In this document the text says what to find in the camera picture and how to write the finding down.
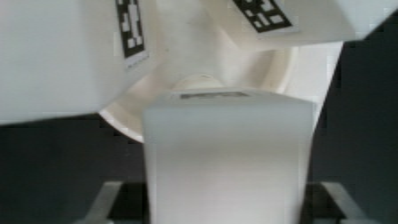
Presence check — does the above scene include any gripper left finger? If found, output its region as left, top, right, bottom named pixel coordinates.
left=71, top=181, right=149, bottom=224

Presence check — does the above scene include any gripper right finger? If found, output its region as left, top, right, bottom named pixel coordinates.
left=303, top=182, right=380, bottom=224

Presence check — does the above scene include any white stool leg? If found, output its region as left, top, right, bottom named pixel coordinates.
left=0, top=0, right=159, bottom=125
left=200, top=0, right=398, bottom=50
left=142, top=89, right=314, bottom=224

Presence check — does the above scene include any white round stool seat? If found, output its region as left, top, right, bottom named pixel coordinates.
left=99, top=0, right=298, bottom=141

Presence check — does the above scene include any white obstacle wall frame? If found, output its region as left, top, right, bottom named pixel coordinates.
left=284, top=42, right=342, bottom=125

